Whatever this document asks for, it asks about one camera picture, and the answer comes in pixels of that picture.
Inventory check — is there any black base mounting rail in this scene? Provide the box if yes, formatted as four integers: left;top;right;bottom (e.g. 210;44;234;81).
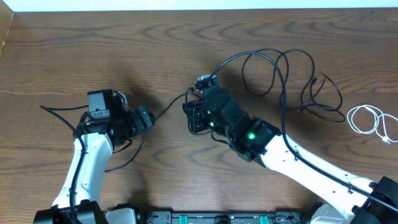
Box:
105;210;312;224

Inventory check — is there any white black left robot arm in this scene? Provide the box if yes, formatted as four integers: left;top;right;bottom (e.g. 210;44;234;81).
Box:
34;106;154;223

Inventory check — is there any black camera cable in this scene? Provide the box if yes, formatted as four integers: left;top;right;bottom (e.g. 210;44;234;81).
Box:
39;105;91;224
208;51;398;214

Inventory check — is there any black right camera cable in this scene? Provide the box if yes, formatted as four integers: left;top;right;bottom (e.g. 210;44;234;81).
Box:
208;51;398;214

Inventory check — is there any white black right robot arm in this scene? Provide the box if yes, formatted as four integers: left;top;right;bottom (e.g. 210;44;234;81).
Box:
182;100;397;223

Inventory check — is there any black left camera cable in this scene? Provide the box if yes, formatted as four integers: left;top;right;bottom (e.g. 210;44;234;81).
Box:
39;105;91;224

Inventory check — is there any white usb cable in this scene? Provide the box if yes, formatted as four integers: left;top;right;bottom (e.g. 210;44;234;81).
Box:
346;104;398;144

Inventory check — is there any black usb cable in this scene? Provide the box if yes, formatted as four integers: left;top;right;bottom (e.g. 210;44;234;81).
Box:
241;48;346;123
104;86;203;174

